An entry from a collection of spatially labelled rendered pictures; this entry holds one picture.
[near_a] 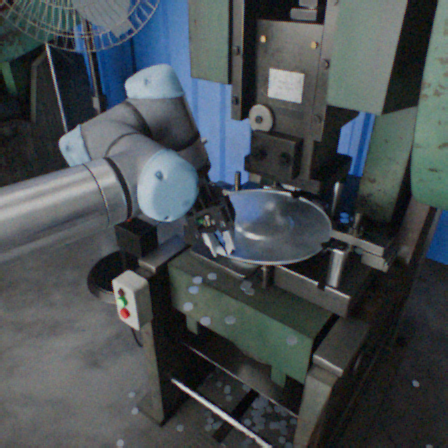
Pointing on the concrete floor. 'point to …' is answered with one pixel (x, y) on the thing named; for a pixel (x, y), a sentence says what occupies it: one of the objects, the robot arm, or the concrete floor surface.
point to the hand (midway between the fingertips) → (224, 247)
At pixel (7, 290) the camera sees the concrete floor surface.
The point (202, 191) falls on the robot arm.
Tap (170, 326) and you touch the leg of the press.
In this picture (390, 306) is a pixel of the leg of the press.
